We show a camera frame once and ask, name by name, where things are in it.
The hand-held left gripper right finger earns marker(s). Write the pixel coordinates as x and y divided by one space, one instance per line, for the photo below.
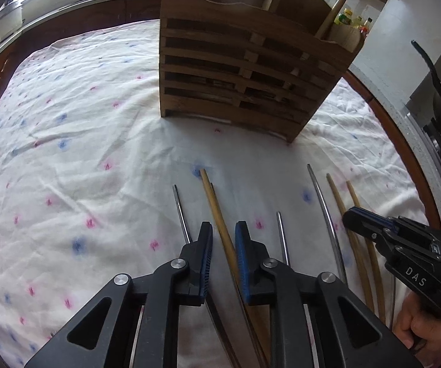
242 264

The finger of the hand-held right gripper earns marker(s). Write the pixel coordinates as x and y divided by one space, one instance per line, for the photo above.
373 217
362 228

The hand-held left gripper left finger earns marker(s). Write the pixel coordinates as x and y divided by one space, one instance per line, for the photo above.
206 260

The light wooden chopstick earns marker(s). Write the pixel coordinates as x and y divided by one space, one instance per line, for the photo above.
352 195
214 207
337 195

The wooden utensil holder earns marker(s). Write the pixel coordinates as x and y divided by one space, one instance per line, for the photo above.
224 46

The person's right hand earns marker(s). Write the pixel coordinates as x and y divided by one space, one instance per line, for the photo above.
420 326

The long curved metal chopstick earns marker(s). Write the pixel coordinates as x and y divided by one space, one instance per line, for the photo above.
329 218

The dark wooden chopstick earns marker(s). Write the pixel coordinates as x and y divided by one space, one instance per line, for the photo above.
217 199

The gas stove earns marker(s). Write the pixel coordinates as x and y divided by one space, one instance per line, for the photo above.
421 122

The floral white tablecloth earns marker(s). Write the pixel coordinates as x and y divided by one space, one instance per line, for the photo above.
90 142

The row of condiment bottles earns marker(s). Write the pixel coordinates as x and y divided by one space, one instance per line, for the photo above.
349 18

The chopsticks in rack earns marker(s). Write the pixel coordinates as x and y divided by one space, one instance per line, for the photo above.
339 4

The white electric cooking pot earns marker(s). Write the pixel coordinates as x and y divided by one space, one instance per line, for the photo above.
9 15

